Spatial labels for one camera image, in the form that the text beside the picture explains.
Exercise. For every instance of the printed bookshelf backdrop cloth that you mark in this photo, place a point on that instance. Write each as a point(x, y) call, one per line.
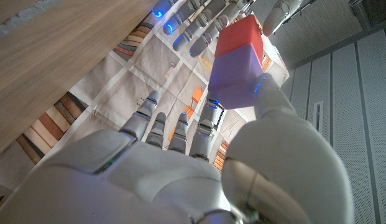
point(124, 77)

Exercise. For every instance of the red magnetic block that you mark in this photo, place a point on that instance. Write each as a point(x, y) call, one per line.
point(239, 35)

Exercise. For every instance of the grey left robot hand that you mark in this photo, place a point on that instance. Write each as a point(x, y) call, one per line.
point(205, 21)

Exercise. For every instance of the purple magnetic block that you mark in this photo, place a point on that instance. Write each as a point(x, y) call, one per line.
point(233, 77)

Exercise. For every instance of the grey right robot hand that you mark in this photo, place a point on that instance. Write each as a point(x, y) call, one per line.
point(155, 177)

